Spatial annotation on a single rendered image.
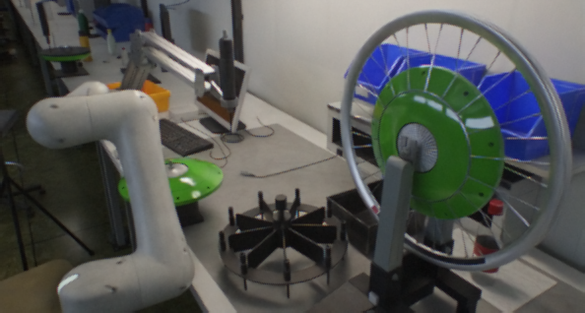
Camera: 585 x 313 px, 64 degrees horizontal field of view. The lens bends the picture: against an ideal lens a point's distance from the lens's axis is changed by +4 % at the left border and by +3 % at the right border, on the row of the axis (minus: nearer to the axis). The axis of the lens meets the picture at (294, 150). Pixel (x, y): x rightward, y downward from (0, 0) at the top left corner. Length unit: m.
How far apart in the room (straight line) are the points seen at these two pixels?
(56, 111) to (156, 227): 0.35
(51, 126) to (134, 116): 0.17
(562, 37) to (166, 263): 1.15
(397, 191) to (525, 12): 0.74
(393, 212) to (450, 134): 0.19
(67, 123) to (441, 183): 0.83
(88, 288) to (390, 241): 0.65
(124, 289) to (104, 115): 0.41
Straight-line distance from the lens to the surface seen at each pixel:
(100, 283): 1.14
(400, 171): 0.90
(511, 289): 1.35
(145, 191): 1.17
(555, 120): 0.80
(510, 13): 1.51
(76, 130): 1.19
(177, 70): 1.51
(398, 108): 0.95
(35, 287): 1.93
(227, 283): 1.26
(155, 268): 1.15
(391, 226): 0.96
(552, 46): 1.44
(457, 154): 0.89
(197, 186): 1.39
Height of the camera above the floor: 1.71
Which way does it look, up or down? 23 degrees down
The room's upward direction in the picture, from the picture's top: straight up
